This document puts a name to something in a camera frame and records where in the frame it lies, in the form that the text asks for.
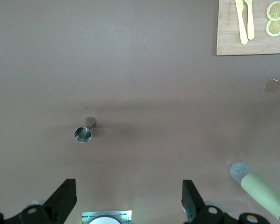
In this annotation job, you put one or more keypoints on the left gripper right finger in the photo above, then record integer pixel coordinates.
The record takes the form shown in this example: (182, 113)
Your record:
(196, 207)

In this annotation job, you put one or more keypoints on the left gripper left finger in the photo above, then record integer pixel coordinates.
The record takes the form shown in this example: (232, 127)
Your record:
(60, 203)

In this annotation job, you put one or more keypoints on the steel jigger measuring cup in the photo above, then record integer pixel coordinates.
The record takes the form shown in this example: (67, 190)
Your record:
(82, 134)

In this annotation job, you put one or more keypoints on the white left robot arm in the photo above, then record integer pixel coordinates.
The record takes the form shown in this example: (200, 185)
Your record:
(104, 221)

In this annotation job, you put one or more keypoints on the green sleeved glass bottle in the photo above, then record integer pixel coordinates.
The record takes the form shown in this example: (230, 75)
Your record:
(263, 191)

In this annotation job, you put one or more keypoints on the wooden cutting board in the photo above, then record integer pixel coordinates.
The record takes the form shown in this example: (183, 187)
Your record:
(226, 35)

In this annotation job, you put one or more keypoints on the yellow plastic knife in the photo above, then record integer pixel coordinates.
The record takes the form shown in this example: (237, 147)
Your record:
(241, 25)

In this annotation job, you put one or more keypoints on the yellow plastic fork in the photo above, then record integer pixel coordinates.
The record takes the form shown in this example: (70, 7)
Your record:
(250, 23)

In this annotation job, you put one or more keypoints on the lemon slice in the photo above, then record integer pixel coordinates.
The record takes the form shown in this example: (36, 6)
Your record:
(275, 27)
(276, 10)

